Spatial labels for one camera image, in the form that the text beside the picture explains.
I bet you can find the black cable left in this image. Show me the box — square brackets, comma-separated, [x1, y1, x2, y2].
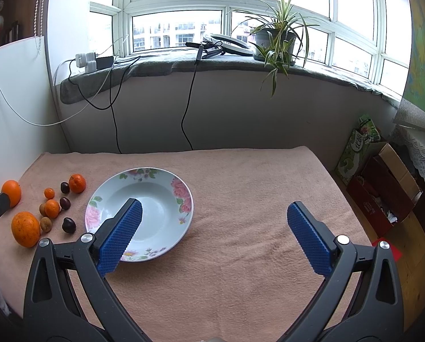
[67, 55, 142, 154]

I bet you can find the grey windowsill cloth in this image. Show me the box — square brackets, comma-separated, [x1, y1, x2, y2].
[58, 55, 400, 107]

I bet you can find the brown kiwi back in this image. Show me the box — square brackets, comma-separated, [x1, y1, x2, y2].
[38, 203, 47, 217]

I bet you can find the black cable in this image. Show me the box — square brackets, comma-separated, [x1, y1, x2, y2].
[67, 55, 142, 154]
[180, 44, 203, 151]

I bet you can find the open cardboard box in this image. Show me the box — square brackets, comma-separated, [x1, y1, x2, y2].
[347, 143, 422, 237]

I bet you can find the floral white ceramic plate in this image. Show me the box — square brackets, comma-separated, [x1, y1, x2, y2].
[84, 168, 194, 262]

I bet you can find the pink towel table cover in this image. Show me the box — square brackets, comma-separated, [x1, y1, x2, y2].
[0, 147, 370, 341]

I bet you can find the potted spider plant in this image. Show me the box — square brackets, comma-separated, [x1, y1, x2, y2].
[231, 0, 317, 96]

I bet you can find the brown kiwi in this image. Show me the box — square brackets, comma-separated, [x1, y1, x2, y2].
[38, 203, 47, 217]
[40, 217, 52, 233]

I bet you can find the green patterned bag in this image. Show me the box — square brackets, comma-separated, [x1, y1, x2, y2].
[334, 113, 382, 185]

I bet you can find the white cable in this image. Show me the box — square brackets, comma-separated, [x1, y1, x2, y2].
[0, 33, 131, 128]

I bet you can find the black power adapter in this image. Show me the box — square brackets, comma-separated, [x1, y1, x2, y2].
[96, 56, 115, 70]

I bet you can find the small tangerine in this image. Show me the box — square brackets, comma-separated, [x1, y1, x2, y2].
[44, 188, 55, 200]

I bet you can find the brown kiwi front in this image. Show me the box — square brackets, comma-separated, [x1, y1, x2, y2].
[40, 217, 52, 233]

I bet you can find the large orange rough skin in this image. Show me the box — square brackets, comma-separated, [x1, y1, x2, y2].
[11, 211, 41, 248]

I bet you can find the white power strip with chargers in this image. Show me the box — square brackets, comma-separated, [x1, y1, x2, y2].
[75, 52, 97, 73]

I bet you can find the black device on windowsill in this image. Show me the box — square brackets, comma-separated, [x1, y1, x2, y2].
[184, 34, 253, 60]

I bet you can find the dark plum back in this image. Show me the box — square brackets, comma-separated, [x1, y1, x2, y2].
[60, 182, 70, 195]

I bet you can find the large smooth orange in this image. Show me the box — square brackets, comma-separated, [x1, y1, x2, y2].
[1, 180, 22, 208]

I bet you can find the dark plum front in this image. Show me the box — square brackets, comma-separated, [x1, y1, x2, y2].
[62, 217, 76, 234]

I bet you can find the medium tangerine with stem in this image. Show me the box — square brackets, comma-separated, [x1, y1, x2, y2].
[68, 174, 86, 194]

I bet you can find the black cable right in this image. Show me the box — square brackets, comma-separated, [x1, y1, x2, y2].
[180, 44, 203, 151]

